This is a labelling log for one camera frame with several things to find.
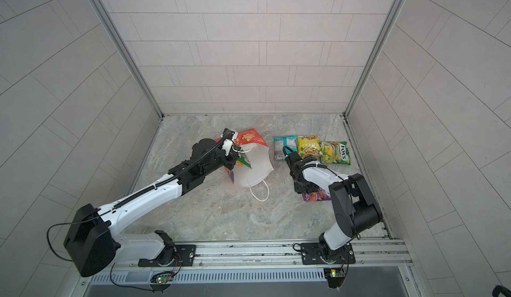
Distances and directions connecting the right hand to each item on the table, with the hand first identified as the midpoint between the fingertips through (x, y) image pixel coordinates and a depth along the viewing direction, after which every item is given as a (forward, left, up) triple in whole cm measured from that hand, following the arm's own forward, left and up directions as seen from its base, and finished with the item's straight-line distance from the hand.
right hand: (307, 188), depth 90 cm
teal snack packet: (+23, +5, +6) cm, 24 cm away
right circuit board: (-33, -3, +1) cm, 33 cm away
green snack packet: (+15, -16, +5) cm, 23 cm away
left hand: (+9, +27, +23) cm, 37 cm away
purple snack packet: (-5, -4, +4) cm, 8 cm away
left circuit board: (-30, +54, +7) cm, 62 cm away
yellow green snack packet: (+19, -4, +6) cm, 21 cm away
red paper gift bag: (+12, +24, +21) cm, 34 cm away
